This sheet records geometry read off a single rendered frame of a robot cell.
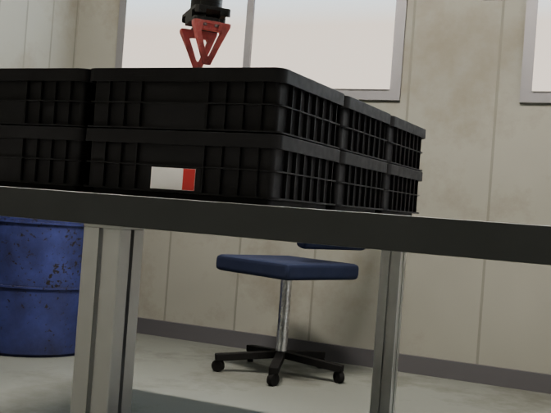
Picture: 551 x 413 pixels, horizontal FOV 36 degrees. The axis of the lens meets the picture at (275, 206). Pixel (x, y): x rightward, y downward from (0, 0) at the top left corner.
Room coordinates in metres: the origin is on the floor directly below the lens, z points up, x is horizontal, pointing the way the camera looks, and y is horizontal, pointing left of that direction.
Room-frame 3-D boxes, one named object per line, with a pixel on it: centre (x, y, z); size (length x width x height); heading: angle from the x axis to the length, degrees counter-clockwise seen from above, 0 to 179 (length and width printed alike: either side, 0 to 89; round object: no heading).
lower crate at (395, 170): (2.16, -0.13, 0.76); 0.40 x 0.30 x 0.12; 65
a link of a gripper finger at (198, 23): (1.53, 0.15, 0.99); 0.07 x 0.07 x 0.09; 20
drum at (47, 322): (3.86, 1.04, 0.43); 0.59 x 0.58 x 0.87; 157
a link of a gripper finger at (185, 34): (1.56, 0.16, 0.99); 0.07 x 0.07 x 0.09; 20
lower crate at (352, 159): (1.89, -0.01, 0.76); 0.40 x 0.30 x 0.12; 65
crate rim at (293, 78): (1.62, 0.12, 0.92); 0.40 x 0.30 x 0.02; 65
